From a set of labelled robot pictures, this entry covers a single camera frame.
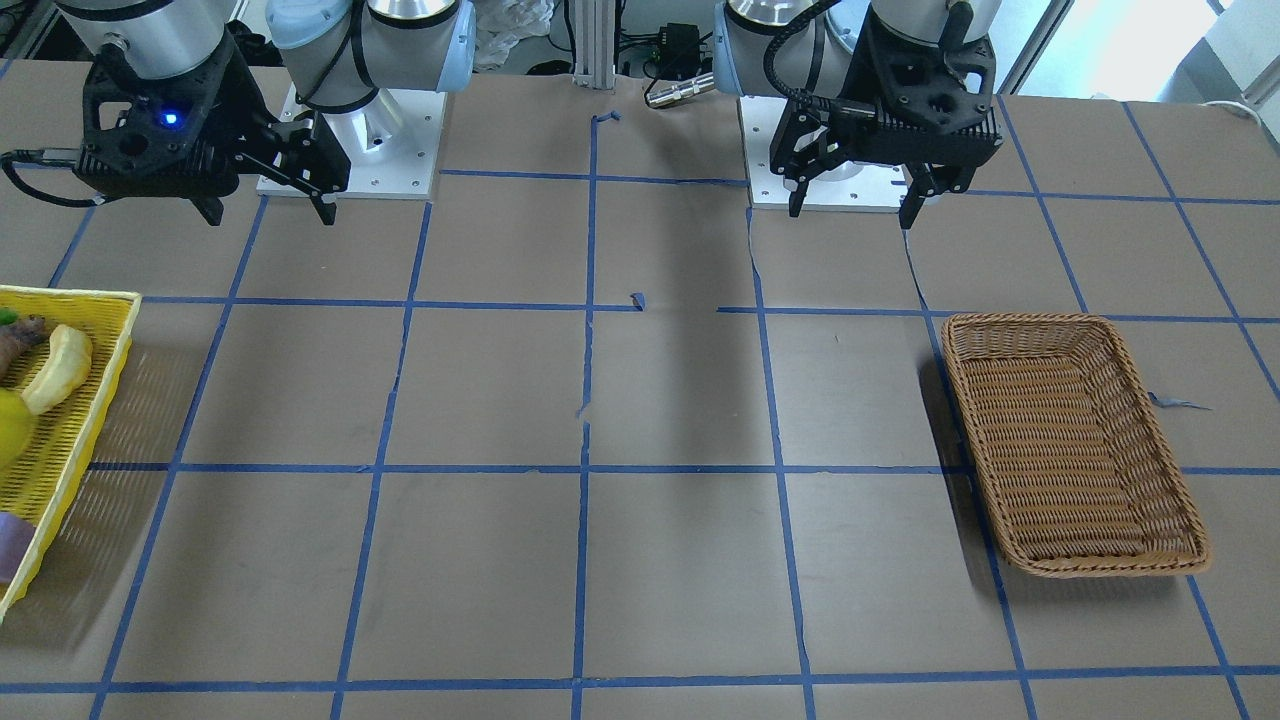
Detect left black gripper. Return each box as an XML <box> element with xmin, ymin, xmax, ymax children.
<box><xmin>768</xmin><ymin>101</ymin><xmax>977</xmax><ymax>231</ymax></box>

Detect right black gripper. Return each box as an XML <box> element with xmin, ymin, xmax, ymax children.
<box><xmin>192</xmin><ymin>22</ymin><xmax>351</xmax><ymax>225</ymax></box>

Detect yellow tape roll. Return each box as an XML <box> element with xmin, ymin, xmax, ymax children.
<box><xmin>1</xmin><ymin>388</ymin><xmax>37</xmax><ymax>469</ymax></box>

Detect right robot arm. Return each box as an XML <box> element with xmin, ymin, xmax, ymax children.
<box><xmin>31</xmin><ymin>1</ymin><xmax>476</xmax><ymax>225</ymax></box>

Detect silver metal cylinder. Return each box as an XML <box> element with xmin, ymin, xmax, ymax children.
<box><xmin>644</xmin><ymin>72</ymin><xmax>716</xmax><ymax>110</ymax></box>

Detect black power adapter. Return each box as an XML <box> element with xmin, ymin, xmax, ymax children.
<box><xmin>654</xmin><ymin>23</ymin><xmax>703</xmax><ymax>81</ymax></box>

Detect toy banana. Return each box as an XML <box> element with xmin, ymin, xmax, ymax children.
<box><xmin>20</xmin><ymin>324</ymin><xmax>93</xmax><ymax>416</ymax></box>

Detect brown toy animal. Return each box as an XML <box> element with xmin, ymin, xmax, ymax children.
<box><xmin>0</xmin><ymin>315</ymin><xmax>50</xmax><ymax>379</ymax></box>

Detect brown wicker basket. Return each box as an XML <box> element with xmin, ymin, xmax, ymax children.
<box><xmin>940</xmin><ymin>313</ymin><xmax>1213</xmax><ymax>579</ymax></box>

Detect yellow plastic basket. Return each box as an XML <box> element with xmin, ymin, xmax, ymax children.
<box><xmin>3</xmin><ymin>284</ymin><xmax>142</xmax><ymax>611</ymax></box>

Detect purple foam block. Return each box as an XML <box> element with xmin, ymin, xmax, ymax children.
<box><xmin>0</xmin><ymin>511</ymin><xmax>37</xmax><ymax>585</ymax></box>

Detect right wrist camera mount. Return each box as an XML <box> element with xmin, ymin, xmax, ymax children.
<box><xmin>74</xmin><ymin>29</ymin><xmax>276</xmax><ymax>201</ymax></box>

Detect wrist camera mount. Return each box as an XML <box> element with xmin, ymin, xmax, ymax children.
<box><xmin>74</xmin><ymin>29</ymin><xmax>276</xmax><ymax>201</ymax></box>
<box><xmin>840</xmin><ymin>1</ymin><xmax>1004</xmax><ymax>167</ymax></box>

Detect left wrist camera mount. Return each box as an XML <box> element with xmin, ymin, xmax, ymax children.
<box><xmin>840</xmin><ymin>1</ymin><xmax>1004</xmax><ymax>167</ymax></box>

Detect aluminium frame post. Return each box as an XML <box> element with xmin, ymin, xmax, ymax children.
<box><xmin>564</xmin><ymin>1</ymin><xmax>620</xmax><ymax>92</ymax></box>

